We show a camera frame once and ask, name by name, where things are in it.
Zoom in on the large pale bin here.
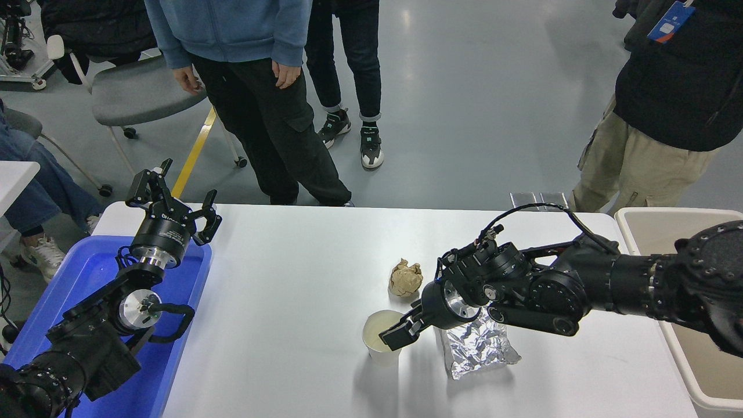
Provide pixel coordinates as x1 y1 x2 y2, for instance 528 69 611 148
614 207 743 414

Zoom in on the person's left hand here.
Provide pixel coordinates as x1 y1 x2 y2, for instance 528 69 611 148
272 60 302 90

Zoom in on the black device on white stand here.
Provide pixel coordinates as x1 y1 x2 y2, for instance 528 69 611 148
0 0 48 91

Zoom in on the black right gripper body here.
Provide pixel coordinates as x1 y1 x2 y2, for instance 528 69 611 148
420 280 463 330

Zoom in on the silver foil tray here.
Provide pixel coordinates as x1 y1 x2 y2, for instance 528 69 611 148
438 309 522 381

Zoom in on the blue lanyard badge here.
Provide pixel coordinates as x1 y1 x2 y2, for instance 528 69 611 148
647 0 696 44

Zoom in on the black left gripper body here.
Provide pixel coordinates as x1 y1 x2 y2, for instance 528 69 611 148
131 211 193 260

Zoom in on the person's right hand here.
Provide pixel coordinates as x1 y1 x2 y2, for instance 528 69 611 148
172 65 203 96

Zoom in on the blue plastic tray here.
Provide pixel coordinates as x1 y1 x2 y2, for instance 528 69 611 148
3 235 213 418

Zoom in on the white paper cup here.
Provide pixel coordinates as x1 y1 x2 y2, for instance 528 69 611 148
362 309 407 367

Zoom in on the crumpled tan paper ball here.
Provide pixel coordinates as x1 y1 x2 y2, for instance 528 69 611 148
388 259 424 297

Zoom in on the grey wheeled chair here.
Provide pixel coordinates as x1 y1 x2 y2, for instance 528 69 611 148
46 34 248 175
0 107 114 198

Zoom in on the white side table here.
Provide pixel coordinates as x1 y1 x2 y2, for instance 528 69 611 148
0 161 41 219

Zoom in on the person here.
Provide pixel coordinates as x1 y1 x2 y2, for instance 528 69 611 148
305 0 385 170
0 99 105 284
144 0 355 207
39 0 158 85
569 0 743 215

